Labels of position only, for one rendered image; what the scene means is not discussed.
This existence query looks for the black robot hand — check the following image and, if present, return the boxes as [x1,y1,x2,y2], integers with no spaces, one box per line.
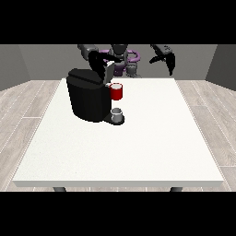
[88,50,122,78]
[148,50,177,77]

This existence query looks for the pale grey machine lid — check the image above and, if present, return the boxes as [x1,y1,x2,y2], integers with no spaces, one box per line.
[102,60,115,85]

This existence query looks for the black coffee machine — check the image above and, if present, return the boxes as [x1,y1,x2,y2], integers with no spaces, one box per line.
[65,67,125,125]

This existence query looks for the red pod holder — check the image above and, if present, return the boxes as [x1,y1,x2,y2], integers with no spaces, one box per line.
[109,82,124,101]

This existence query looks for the grey robot trunk purple rings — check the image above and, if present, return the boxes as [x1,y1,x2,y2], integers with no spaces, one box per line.
[99,44,143,78]

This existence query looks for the small grey cup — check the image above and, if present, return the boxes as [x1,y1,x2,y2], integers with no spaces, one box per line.
[111,107,124,124]

